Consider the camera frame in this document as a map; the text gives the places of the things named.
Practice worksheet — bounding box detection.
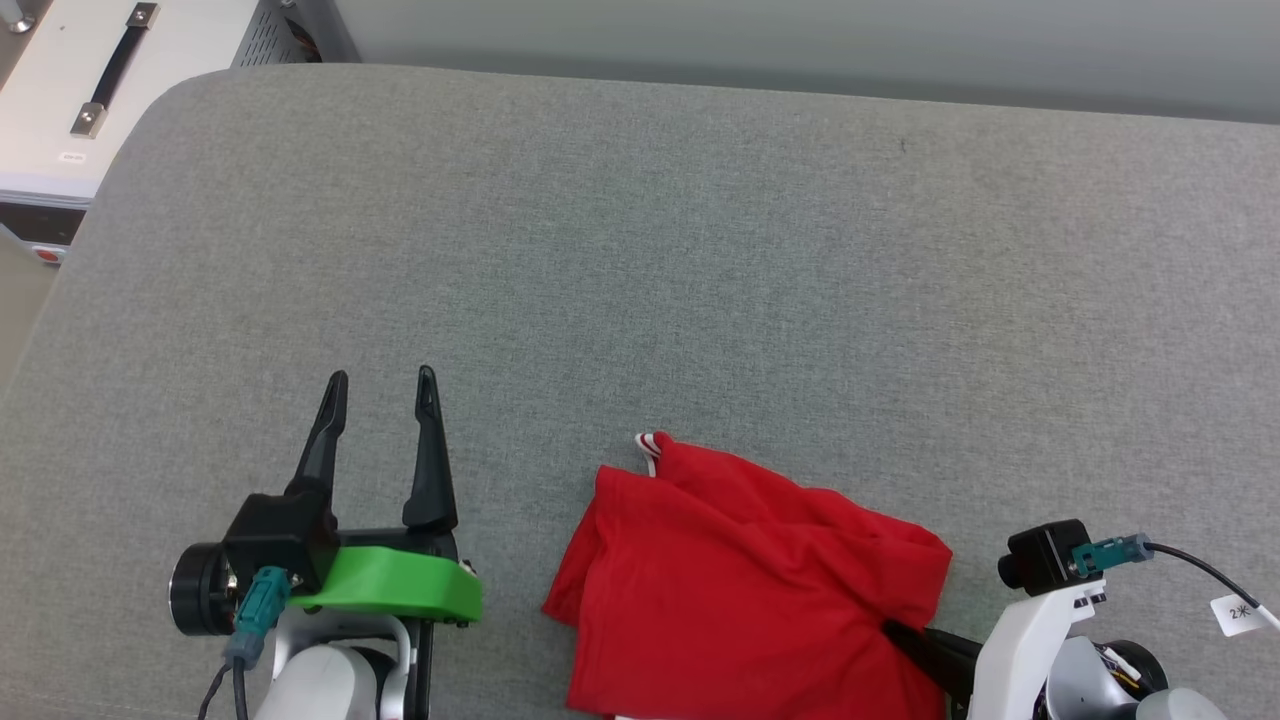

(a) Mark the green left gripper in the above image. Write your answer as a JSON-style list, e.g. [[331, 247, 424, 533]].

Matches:
[[285, 365, 485, 629]]

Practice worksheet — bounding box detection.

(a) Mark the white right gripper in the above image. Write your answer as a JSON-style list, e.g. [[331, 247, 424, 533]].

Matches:
[[885, 585, 1109, 720]]

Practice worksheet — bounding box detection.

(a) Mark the red basketball jersey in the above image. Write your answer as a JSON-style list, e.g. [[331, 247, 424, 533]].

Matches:
[[542, 430, 954, 720]]

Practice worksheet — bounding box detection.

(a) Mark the white equipment case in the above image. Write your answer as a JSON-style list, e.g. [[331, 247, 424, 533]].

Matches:
[[0, 0, 326, 263]]

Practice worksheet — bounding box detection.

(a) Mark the left teal cable connector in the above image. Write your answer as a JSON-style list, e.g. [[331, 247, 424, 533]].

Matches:
[[225, 565, 293, 666]]

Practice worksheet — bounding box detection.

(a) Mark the teal cable connector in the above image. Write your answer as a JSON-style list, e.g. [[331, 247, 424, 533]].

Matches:
[[225, 565, 293, 666], [1072, 533, 1153, 578]]

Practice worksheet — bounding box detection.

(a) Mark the right teal cable connector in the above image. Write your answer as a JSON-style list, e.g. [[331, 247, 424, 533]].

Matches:
[[1072, 533, 1153, 578]]

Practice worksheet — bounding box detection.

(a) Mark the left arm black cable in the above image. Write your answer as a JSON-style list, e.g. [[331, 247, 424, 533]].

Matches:
[[195, 660, 251, 720]]

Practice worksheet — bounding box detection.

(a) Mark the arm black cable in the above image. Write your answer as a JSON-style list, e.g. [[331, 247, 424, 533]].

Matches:
[[1145, 543, 1280, 631], [195, 660, 251, 720]]

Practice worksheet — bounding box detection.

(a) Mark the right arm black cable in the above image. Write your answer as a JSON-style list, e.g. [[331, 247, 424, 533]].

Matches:
[[1145, 543, 1280, 631]]

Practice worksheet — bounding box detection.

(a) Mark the white cable tag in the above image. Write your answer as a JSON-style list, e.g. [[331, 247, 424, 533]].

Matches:
[[1210, 594, 1263, 639]]

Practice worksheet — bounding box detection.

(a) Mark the black case handle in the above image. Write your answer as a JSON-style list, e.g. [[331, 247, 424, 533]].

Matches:
[[70, 2, 161, 139]]

